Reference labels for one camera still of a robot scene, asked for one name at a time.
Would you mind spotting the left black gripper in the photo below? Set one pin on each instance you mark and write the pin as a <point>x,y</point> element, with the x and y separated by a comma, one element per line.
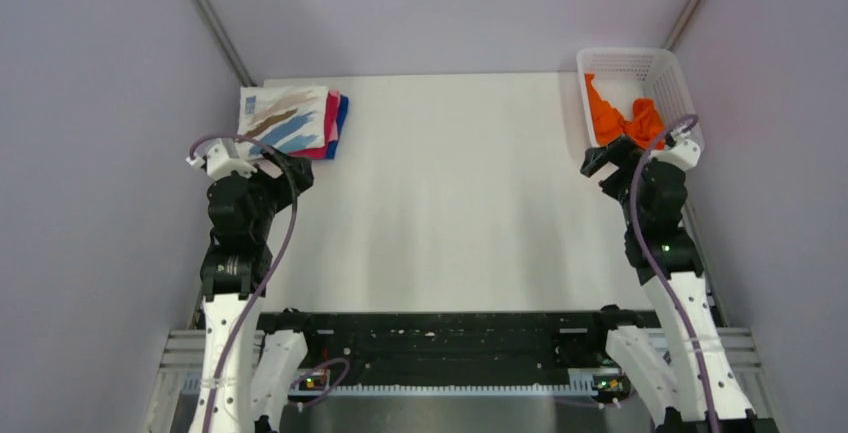
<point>281,184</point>

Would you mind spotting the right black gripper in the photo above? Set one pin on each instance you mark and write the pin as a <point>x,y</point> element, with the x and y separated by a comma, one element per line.
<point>622,151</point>

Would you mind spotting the orange t shirt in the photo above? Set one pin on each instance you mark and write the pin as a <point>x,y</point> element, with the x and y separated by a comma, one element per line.
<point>608,123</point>

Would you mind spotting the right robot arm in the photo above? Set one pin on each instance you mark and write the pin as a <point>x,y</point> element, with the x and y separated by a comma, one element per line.
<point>693,388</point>

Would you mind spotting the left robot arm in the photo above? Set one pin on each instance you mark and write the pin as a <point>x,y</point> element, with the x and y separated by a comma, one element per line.
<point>243,201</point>

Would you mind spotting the pink folded shirt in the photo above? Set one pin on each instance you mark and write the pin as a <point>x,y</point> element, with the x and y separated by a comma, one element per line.
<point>303,127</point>

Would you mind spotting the blue folded shirt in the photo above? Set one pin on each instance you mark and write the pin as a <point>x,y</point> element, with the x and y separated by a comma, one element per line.
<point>342,113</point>

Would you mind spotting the white plastic basket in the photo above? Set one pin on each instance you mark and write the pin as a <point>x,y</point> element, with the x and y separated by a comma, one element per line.
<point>621,76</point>

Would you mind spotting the right corner metal strip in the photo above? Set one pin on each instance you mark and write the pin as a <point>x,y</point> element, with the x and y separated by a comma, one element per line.
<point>697,0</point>

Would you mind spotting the corner metal strip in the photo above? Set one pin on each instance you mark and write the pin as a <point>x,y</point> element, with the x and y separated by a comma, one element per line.
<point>697,0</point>
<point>224,43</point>

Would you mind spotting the left corner metal strip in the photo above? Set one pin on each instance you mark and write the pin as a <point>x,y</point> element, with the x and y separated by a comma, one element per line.
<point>224,43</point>

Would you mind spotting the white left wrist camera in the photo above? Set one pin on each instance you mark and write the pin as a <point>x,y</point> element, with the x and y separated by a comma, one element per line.
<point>221,159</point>

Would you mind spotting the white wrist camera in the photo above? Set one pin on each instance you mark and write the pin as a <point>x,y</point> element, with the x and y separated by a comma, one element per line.
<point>685,152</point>
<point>221,159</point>

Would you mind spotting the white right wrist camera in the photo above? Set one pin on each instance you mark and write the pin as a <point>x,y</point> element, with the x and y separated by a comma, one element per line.
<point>685,152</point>

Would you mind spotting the white slotted cable duct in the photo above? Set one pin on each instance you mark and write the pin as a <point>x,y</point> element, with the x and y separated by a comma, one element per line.
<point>580,386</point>

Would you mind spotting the aluminium frame rail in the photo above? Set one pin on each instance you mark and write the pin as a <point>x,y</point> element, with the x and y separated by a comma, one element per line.
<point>278,358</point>

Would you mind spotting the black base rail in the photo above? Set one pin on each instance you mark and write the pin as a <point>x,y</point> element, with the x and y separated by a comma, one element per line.
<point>463,349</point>

